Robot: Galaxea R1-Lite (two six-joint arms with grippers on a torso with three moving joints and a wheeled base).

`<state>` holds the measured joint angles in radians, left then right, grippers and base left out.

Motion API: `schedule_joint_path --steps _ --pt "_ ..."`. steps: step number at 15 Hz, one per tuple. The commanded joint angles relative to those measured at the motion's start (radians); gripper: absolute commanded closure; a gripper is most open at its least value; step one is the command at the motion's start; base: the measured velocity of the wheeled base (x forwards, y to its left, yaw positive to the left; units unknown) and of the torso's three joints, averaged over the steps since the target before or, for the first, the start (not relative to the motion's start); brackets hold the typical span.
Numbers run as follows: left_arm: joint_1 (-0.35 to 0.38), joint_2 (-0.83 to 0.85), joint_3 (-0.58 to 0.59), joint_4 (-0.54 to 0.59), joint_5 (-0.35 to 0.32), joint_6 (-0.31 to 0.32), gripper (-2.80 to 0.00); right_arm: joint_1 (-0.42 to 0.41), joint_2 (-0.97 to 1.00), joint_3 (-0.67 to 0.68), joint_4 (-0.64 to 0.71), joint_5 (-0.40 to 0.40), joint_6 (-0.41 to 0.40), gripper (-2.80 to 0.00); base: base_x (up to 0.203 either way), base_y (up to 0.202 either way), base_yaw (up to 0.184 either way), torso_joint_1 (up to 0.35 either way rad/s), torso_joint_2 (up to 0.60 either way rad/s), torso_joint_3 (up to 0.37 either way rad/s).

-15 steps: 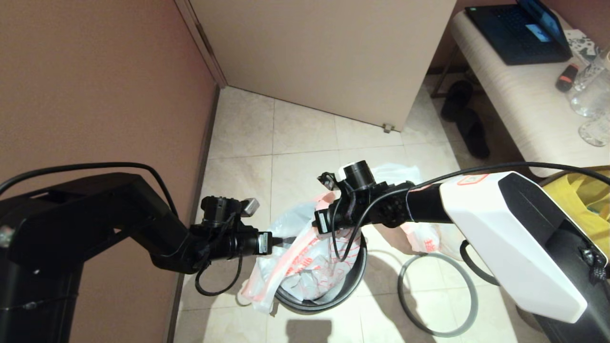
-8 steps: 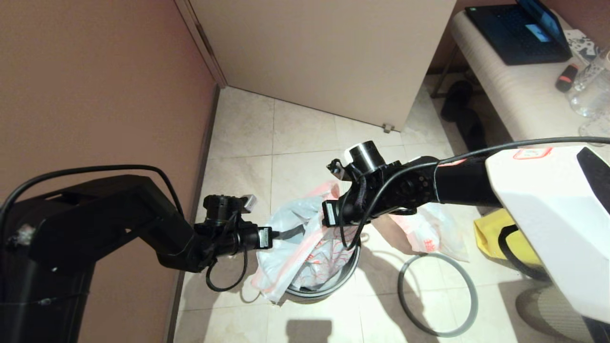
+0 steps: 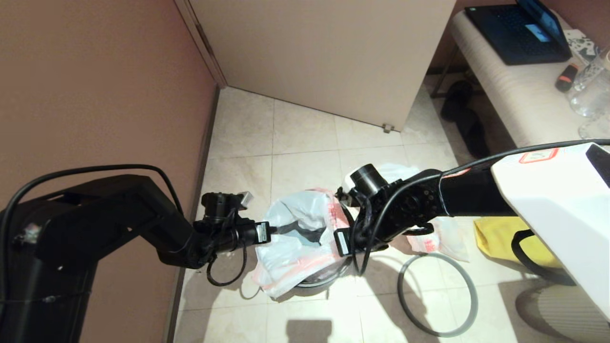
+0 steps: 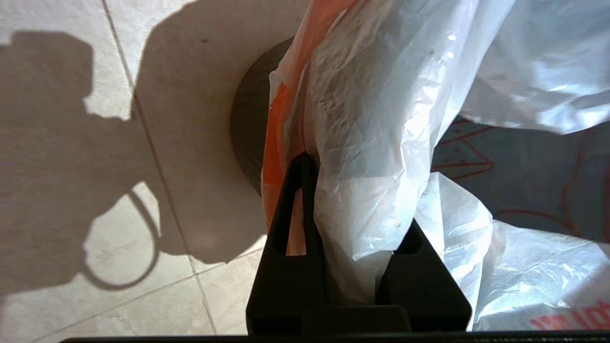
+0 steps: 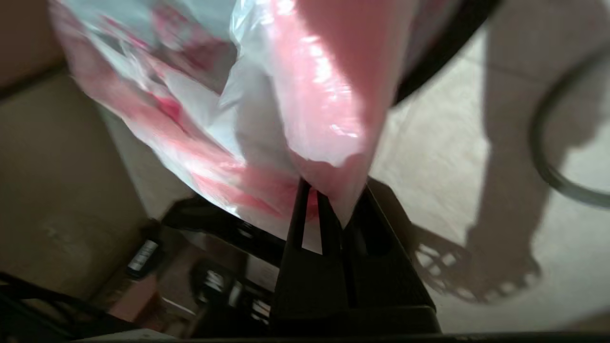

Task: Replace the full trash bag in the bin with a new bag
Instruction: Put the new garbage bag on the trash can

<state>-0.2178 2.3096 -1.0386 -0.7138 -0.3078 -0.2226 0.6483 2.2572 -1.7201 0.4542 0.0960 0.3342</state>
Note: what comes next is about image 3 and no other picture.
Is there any black slipper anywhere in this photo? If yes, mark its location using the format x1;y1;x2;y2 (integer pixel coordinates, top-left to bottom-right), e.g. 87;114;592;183
439;81;475;123
455;111;490;161

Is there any clear glass cup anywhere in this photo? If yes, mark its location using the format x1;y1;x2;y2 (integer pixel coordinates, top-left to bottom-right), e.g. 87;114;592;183
578;117;610;140
566;76;610;119

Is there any black orange handheld device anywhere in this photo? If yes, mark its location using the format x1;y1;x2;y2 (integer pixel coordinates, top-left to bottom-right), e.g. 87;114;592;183
554;64;579;94

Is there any clear ribbed glass bottle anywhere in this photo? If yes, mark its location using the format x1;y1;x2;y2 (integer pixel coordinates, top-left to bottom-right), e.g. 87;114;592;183
571;48;610;93

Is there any beige striped stool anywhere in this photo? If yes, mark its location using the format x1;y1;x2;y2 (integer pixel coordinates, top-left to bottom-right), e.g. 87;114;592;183
516;285;606;343

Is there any cream striped bench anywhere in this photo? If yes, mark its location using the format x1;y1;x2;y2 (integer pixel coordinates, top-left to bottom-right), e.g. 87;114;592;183
431;10;610;149

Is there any black round trash bin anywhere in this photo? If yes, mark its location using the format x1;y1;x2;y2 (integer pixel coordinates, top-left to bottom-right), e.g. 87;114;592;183
295;200;357;289

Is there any yellow bag with black handle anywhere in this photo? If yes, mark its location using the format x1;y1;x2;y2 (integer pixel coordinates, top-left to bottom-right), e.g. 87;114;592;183
474;217;577;286

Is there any white black patterned card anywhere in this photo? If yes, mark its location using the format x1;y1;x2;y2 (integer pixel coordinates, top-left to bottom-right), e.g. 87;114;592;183
562;31;599;65

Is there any dark blue laptop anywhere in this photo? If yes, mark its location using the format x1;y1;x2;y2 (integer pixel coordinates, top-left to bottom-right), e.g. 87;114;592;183
464;0;572;67

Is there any spare white plastic bag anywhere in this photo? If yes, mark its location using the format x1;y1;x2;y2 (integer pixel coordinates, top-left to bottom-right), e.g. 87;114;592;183
344;163;470;262

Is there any beige door frame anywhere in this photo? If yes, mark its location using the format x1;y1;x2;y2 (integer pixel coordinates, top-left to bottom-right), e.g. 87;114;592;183
174;0;228;90

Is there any white red-printed plastic bag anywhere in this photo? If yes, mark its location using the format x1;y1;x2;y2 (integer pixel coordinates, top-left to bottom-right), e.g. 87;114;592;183
251;189;356;299

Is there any grey plastic bin ring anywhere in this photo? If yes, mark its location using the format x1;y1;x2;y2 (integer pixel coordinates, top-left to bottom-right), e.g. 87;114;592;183
397;252;479;338

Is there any beige door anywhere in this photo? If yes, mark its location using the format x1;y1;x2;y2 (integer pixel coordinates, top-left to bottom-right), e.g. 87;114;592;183
190;0;457;133

